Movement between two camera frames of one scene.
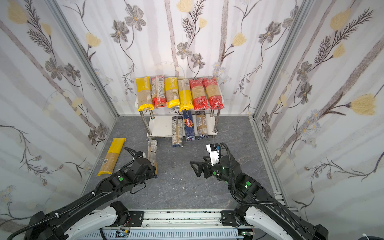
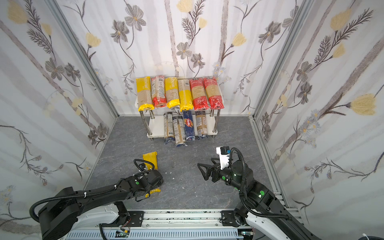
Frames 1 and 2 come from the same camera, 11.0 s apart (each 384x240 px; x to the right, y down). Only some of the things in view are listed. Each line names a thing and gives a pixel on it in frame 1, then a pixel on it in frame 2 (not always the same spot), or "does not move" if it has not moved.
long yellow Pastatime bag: [144, 94] does not move
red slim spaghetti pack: [158, 84] does not move
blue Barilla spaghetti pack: [189, 125] does not move
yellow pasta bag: [112, 156] → [152, 156]
